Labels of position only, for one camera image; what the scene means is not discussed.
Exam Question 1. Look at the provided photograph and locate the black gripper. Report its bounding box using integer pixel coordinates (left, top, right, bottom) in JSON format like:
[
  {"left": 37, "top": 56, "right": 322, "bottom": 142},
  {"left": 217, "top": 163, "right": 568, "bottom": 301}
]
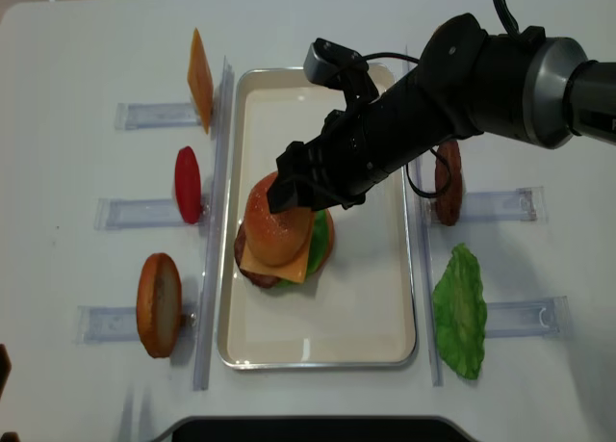
[{"left": 267, "top": 72, "right": 452, "bottom": 214}]

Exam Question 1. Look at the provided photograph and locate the brown patty on burger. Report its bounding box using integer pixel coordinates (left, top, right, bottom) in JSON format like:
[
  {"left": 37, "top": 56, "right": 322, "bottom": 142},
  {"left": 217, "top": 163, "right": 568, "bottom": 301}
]
[{"left": 234, "top": 224, "right": 281, "bottom": 289}]

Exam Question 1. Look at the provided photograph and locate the upright green lettuce leaf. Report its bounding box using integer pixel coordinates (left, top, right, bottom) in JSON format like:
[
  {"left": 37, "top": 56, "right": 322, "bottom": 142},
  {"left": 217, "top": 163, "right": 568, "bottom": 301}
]
[{"left": 432, "top": 244, "right": 487, "bottom": 380}]

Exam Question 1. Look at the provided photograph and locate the upright orange cheese slice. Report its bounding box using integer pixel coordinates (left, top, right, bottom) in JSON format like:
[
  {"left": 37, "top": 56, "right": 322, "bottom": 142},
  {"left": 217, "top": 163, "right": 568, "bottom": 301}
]
[{"left": 187, "top": 28, "right": 214, "bottom": 133}]

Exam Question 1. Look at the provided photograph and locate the orange cheese slice on burger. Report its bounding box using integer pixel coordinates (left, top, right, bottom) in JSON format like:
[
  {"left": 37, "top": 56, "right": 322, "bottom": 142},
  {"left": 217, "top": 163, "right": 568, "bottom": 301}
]
[{"left": 240, "top": 240, "right": 310, "bottom": 283}]

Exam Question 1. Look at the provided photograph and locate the upright brown meat patty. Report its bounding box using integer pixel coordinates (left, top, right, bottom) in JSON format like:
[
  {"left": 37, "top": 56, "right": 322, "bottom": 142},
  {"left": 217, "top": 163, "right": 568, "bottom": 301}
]
[{"left": 434, "top": 141, "right": 464, "bottom": 226}]

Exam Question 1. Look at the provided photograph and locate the upright red tomato slice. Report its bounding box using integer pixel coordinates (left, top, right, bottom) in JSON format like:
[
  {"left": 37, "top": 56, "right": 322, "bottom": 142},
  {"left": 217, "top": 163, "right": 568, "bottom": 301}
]
[{"left": 174, "top": 146, "right": 203, "bottom": 224}]

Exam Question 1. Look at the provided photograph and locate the clear holder middle right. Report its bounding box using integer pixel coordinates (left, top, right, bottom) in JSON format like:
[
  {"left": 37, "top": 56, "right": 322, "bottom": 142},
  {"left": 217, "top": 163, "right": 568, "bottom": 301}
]
[{"left": 456, "top": 187, "right": 548, "bottom": 223}]

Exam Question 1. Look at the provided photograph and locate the white metal-rimmed tray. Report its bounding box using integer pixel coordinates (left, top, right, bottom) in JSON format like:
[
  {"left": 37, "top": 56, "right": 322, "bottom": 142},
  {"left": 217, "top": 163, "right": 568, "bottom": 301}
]
[{"left": 217, "top": 67, "right": 416, "bottom": 370}]

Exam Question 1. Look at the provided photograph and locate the black camera cable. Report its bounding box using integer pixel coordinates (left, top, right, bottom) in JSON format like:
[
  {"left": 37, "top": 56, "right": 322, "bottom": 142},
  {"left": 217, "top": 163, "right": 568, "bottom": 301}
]
[{"left": 336, "top": 0, "right": 521, "bottom": 200}]

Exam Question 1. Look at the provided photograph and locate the upright bun half left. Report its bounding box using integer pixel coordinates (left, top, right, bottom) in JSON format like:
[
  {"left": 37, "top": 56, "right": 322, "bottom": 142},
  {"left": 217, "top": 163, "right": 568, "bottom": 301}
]
[{"left": 136, "top": 252, "right": 182, "bottom": 358}]

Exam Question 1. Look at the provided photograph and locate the long clear rail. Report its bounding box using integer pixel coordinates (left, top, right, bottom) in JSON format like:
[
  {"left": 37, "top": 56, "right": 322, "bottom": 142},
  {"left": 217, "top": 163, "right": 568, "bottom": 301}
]
[
  {"left": 192, "top": 57, "right": 235, "bottom": 391},
  {"left": 406, "top": 158, "right": 443, "bottom": 387}
]

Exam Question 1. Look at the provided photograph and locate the black base bottom edge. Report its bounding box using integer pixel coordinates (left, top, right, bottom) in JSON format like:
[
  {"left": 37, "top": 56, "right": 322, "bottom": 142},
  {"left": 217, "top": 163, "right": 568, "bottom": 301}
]
[{"left": 170, "top": 416, "right": 473, "bottom": 441}]

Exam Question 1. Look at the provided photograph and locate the right long clear rail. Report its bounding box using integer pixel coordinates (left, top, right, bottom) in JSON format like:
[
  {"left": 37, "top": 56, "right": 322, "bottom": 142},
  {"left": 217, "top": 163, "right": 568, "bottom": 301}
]
[{"left": 406, "top": 158, "right": 443, "bottom": 387}]

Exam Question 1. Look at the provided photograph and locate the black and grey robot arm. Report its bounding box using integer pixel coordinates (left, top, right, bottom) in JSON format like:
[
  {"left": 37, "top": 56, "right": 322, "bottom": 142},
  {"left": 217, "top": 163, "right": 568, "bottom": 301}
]
[{"left": 268, "top": 13, "right": 615, "bottom": 214}]

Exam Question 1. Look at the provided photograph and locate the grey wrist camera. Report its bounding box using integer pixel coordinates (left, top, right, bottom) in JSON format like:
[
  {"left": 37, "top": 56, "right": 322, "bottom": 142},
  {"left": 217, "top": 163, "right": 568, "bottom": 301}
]
[{"left": 303, "top": 38, "right": 368, "bottom": 91}]

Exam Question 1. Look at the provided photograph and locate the brown object left edge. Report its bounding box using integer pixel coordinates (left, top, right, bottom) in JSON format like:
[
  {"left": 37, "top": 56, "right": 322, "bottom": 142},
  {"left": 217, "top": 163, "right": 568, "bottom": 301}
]
[{"left": 0, "top": 344, "right": 12, "bottom": 396}]

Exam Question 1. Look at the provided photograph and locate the clear holder bottom left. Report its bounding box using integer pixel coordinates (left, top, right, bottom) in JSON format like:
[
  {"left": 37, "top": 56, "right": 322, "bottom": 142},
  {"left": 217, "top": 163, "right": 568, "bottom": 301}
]
[{"left": 72, "top": 304, "right": 199, "bottom": 345}]

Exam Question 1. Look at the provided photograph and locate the clear holder middle left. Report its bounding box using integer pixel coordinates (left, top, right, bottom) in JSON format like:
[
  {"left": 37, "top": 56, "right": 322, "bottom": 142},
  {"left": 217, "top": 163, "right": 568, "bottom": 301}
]
[{"left": 93, "top": 198, "right": 188, "bottom": 231}]

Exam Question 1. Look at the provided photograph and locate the left long clear rail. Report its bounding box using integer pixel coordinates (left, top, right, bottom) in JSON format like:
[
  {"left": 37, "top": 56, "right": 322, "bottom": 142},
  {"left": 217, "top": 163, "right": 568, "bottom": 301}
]
[{"left": 192, "top": 57, "right": 235, "bottom": 391}]

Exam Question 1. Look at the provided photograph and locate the clear holder bottom right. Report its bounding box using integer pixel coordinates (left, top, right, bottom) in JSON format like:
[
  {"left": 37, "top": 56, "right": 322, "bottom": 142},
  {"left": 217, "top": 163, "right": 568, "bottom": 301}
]
[{"left": 485, "top": 297, "right": 571, "bottom": 339}]

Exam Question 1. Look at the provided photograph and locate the green lettuce on burger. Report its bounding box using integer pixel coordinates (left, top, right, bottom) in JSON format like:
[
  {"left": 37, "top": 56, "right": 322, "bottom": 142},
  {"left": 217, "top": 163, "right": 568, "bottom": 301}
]
[{"left": 275, "top": 210, "right": 328, "bottom": 286}]

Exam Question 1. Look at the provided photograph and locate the clear holder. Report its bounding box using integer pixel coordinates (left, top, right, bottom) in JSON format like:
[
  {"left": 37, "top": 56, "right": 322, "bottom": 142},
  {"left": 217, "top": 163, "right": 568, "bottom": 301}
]
[
  {"left": 72, "top": 304, "right": 199, "bottom": 345},
  {"left": 115, "top": 102, "right": 201, "bottom": 131},
  {"left": 485, "top": 297, "right": 571, "bottom": 339},
  {"left": 456, "top": 187, "right": 548, "bottom": 223},
  {"left": 93, "top": 198, "right": 188, "bottom": 231}
]

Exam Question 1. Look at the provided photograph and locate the clear holder top left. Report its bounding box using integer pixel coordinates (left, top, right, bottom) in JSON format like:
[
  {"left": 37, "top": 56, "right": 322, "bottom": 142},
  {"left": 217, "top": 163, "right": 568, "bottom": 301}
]
[{"left": 115, "top": 102, "right": 201, "bottom": 131}]

